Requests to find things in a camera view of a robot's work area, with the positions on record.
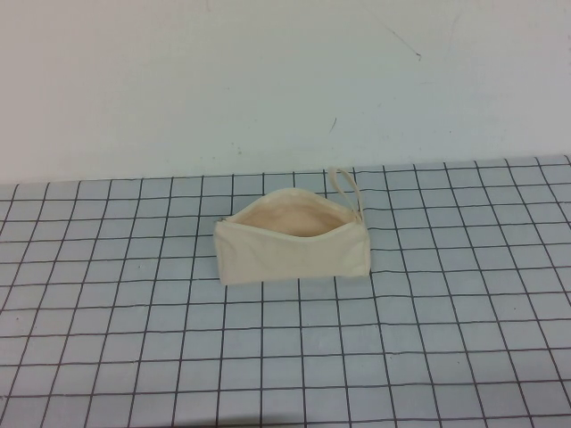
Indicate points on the cream canvas pencil case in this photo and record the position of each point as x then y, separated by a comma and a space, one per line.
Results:
285, 258

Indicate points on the blue grid pattern tablecloth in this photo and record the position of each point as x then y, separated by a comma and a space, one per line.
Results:
134, 334

